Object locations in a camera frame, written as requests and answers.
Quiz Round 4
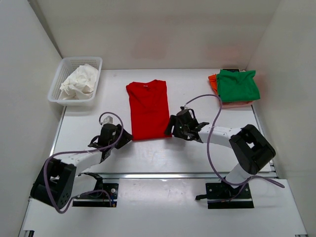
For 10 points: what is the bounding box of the red t shirt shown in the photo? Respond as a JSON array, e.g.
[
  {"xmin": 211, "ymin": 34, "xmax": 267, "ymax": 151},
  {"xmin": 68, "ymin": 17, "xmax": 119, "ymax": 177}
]
[{"xmin": 126, "ymin": 80, "xmax": 171, "ymax": 141}]

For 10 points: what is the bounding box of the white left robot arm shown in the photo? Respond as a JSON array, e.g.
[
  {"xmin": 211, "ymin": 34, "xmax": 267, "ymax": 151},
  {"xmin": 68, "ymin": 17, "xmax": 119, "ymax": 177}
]
[{"xmin": 30, "ymin": 123, "xmax": 133, "ymax": 214}]

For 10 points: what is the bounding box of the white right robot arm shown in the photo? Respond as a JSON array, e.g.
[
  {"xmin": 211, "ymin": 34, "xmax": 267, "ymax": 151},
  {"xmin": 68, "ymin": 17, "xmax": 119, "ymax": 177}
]
[{"xmin": 165, "ymin": 108, "xmax": 276, "ymax": 198}]

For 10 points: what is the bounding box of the black device behind shirt stack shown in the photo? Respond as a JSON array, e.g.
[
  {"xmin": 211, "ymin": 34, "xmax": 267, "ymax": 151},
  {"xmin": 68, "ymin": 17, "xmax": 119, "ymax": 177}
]
[{"xmin": 221, "ymin": 69, "xmax": 240, "ymax": 73}]

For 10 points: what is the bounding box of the pink folded t shirt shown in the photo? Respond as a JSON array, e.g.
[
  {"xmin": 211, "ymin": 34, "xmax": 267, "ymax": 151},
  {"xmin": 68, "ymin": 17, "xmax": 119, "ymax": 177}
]
[{"xmin": 222, "ymin": 101, "xmax": 254, "ymax": 109}]

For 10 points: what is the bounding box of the orange folded t shirt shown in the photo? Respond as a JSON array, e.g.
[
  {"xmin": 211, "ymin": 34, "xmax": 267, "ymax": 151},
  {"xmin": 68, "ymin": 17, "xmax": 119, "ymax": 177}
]
[{"xmin": 208, "ymin": 74, "xmax": 219, "ymax": 96}]

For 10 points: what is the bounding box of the white crumpled t shirt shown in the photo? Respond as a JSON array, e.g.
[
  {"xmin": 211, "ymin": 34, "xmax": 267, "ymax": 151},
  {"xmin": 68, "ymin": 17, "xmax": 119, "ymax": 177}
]
[{"xmin": 59, "ymin": 64, "xmax": 98, "ymax": 100}]

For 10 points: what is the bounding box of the white plastic basket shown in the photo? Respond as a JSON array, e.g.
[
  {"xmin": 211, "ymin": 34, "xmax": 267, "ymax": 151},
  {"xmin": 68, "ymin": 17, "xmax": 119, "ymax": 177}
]
[{"xmin": 47, "ymin": 56, "xmax": 103, "ymax": 106}]

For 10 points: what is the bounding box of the green folded t shirt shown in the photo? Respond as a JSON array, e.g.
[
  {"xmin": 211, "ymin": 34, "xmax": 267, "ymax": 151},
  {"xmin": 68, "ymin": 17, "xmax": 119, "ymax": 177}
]
[{"xmin": 216, "ymin": 70, "xmax": 260, "ymax": 103}]

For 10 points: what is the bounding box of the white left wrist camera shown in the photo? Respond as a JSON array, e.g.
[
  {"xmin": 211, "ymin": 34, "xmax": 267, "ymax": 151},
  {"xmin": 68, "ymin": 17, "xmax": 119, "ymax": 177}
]
[{"xmin": 101, "ymin": 116, "xmax": 113, "ymax": 126}]

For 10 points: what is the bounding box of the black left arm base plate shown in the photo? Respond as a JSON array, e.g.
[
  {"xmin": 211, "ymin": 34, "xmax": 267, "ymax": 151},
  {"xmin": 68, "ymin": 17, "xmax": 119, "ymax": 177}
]
[{"xmin": 72, "ymin": 180, "xmax": 119, "ymax": 208}]

